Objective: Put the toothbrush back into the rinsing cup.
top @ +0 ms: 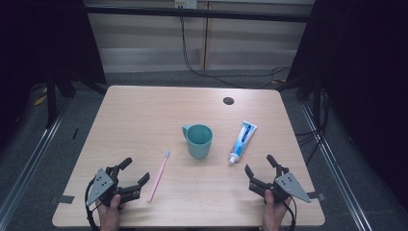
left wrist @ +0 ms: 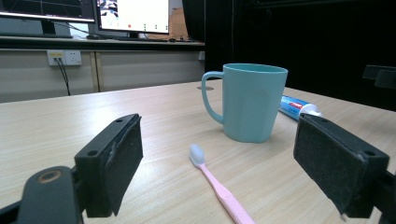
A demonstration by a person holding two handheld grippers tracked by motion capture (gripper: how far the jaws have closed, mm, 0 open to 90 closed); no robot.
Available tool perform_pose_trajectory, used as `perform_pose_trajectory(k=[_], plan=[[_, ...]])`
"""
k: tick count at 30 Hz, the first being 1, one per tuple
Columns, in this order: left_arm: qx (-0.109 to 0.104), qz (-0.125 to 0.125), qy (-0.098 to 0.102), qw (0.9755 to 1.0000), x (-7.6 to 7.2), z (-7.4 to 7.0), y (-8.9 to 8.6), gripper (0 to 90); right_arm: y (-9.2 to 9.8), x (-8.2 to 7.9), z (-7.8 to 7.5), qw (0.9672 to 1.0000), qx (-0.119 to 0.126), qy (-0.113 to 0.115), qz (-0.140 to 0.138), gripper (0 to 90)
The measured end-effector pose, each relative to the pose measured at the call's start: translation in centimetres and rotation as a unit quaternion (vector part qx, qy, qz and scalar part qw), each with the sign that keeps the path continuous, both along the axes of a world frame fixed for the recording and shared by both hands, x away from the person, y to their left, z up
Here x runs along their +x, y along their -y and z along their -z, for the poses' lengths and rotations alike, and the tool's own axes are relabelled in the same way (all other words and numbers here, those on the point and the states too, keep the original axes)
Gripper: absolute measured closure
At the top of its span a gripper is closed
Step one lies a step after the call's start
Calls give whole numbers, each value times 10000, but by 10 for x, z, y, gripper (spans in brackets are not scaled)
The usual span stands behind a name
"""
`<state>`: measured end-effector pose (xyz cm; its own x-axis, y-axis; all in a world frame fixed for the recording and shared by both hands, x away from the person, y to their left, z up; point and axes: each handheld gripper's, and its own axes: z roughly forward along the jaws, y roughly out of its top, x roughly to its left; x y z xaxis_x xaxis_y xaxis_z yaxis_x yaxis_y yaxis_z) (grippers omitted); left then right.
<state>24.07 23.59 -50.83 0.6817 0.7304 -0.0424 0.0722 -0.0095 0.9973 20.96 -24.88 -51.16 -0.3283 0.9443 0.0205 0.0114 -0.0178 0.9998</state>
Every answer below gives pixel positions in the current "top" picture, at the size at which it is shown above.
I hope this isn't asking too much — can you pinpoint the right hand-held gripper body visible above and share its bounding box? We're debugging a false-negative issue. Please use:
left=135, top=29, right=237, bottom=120
left=248, top=170, right=312, bottom=204

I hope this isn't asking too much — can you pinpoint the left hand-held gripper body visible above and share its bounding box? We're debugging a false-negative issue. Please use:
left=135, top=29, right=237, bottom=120
left=85, top=166, right=142, bottom=208

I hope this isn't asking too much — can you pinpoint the pink toothbrush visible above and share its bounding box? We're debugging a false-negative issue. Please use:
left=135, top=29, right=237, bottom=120
left=146, top=149, right=171, bottom=203

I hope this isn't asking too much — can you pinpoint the blue and white toothpaste tube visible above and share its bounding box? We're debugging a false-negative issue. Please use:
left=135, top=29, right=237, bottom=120
left=228, top=120, right=258, bottom=166

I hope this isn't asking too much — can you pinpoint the teal cup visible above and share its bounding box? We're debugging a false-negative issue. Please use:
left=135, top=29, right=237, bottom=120
left=182, top=123, right=214, bottom=161

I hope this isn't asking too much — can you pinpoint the person's left hand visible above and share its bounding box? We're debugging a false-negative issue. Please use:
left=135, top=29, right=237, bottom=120
left=95, top=193, right=126, bottom=231

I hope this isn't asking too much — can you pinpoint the person's right hand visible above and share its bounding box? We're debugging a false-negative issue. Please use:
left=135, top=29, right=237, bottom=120
left=262, top=189, right=293, bottom=231

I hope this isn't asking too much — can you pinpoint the grey tape strip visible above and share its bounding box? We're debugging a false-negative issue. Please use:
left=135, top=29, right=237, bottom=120
left=49, top=194, right=76, bottom=206
left=305, top=191, right=326, bottom=202

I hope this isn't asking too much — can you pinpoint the black metal stand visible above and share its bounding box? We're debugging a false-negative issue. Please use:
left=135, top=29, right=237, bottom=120
left=44, top=68, right=60, bottom=130

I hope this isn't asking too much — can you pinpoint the black curtain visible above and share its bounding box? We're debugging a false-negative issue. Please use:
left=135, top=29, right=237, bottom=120
left=0, top=0, right=108, bottom=152
left=277, top=0, right=408, bottom=210

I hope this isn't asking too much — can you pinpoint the black horizontal metal bar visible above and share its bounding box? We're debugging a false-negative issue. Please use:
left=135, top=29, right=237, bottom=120
left=84, top=4, right=312, bottom=23

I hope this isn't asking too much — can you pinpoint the left hand-held gripper black cable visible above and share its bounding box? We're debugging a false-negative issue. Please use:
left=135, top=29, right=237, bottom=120
left=84, top=178, right=101, bottom=231

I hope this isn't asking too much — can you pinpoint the hand-held gripper black cable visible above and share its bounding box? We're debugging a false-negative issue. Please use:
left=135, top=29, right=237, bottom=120
left=282, top=197, right=298, bottom=231
left=84, top=178, right=101, bottom=231

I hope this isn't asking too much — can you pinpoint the right hand-held gripper black cable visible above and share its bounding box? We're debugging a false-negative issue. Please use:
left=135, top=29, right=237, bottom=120
left=282, top=197, right=298, bottom=231

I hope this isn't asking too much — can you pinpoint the silver floor rail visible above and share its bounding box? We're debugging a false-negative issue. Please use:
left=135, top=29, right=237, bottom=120
left=299, top=101, right=373, bottom=231
left=0, top=97, right=72, bottom=223

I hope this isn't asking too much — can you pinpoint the bundle of black floor cables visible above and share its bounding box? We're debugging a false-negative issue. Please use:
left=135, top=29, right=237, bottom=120
left=294, top=88, right=332, bottom=167

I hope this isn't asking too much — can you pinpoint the black wall cable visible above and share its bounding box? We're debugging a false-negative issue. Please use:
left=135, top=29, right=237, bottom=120
left=178, top=14, right=292, bottom=90

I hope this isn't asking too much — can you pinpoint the white wall power outlet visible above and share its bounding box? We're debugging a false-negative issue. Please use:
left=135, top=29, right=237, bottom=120
left=174, top=0, right=198, bottom=10

